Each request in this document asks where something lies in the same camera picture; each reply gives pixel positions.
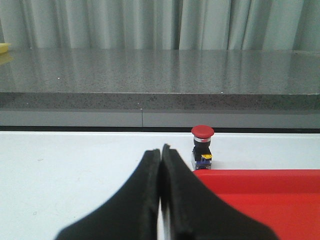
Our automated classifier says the yellow object at edge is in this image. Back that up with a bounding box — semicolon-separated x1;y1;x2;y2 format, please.
0;43;12;54

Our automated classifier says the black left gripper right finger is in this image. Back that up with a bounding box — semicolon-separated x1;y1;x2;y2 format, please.
161;144;278;240

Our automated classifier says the red plastic tray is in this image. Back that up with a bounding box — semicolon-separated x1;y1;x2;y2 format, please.
193;169;320;240

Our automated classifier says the grey granite counter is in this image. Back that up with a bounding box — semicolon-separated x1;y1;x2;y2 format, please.
0;48;320;129

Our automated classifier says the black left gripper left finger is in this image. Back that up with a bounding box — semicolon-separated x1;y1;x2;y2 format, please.
56;149;160;240

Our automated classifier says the white pleated curtain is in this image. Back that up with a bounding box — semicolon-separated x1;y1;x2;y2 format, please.
0;0;320;51

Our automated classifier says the red mushroom push button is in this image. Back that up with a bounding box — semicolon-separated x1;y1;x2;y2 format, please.
191;125;215;170

